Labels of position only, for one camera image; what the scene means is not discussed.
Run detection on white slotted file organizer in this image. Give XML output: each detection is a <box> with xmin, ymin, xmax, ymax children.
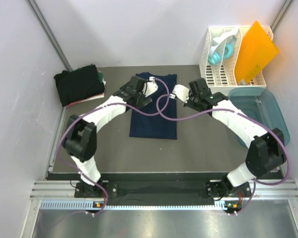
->
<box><xmin>199</xmin><ymin>26</ymin><xmax>266</xmax><ymax>95</ymax></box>

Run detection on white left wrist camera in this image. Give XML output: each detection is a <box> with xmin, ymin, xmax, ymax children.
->
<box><xmin>143</xmin><ymin>76</ymin><xmax>158</xmax><ymax>97</ymax></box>

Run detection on translucent teal plastic bin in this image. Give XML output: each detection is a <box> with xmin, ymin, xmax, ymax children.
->
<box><xmin>228</xmin><ymin>87</ymin><xmax>290</xmax><ymax>145</ymax></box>

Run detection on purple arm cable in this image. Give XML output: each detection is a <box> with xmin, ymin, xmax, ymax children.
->
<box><xmin>55</xmin><ymin>77</ymin><xmax>177</xmax><ymax>216</ymax></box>
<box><xmin>156</xmin><ymin>93</ymin><xmax>293</xmax><ymax>215</ymax></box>

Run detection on left aluminium corner post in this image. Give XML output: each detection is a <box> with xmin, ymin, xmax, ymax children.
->
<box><xmin>25</xmin><ymin>0</ymin><xmax>73</xmax><ymax>71</ymax></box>

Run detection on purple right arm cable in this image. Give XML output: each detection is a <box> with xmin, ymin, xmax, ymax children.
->
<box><xmin>156</xmin><ymin>93</ymin><xmax>293</xmax><ymax>215</ymax></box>

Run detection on folded green t shirt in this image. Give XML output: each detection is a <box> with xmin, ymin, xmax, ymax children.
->
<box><xmin>75</xmin><ymin>64</ymin><xmax>106</xmax><ymax>85</ymax></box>

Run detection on folded black t shirt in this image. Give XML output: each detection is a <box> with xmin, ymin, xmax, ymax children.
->
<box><xmin>54</xmin><ymin>64</ymin><xmax>105</xmax><ymax>107</ymax></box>

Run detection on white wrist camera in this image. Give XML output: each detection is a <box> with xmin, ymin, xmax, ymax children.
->
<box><xmin>143</xmin><ymin>76</ymin><xmax>158</xmax><ymax>97</ymax></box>
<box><xmin>169</xmin><ymin>84</ymin><xmax>190</xmax><ymax>103</ymax></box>

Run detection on teal headphones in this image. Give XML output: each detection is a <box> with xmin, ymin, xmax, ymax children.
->
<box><xmin>208</xmin><ymin>26</ymin><xmax>239</xmax><ymax>65</ymax></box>

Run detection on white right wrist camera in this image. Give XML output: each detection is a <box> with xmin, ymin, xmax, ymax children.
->
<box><xmin>169</xmin><ymin>84</ymin><xmax>190</xmax><ymax>103</ymax></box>

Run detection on orange plastic folder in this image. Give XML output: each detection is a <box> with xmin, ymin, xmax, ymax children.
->
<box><xmin>234</xmin><ymin>21</ymin><xmax>280</xmax><ymax>85</ymax></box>

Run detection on aluminium corner post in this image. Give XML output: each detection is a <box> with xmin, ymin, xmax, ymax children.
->
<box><xmin>25</xmin><ymin>0</ymin><xmax>73</xmax><ymax>71</ymax></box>
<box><xmin>270</xmin><ymin>0</ymin><xmax>295</xmax><ymax>33</ymax></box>

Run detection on right aluminium corner post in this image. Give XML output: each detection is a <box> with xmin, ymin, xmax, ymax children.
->
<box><xmin>270</xmin><ymin>0</ymin><xmax>295</xmax><ymax>33</ymax></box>

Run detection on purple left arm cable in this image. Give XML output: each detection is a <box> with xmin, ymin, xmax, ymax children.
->
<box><xmin>55</xmin><ymin>77</ymin><xmax>177</xmax><ymax>216</ymax></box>

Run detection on folded red t shirt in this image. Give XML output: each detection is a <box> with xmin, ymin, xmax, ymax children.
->
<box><xmin>66</xmin><ymin>93</ymin><xmax>105</xmax><ymax>108</ymax></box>

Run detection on aluminium frame rail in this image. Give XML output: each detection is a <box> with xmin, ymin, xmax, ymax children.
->
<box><xmin>21</xmin><ymin>180</ymin><xmax>298</xmax><ymax>238</ymax></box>

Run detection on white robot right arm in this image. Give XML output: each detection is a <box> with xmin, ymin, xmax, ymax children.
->
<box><xmin>173</xmin><ymin>78</ymin><xmax>286</xmax><ymax>196</ymax></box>

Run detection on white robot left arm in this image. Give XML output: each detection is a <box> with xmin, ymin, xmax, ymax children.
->
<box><xmin>62</xmin><ymin>76</ymin><xmax>158</xmax><ymax>197</ymax></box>

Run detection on navy blue t shirt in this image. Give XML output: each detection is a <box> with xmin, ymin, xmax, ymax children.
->
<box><xmin>129</xmin><ymin>72</ymin><xmax>177</xmax><ymax>140</ymax></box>

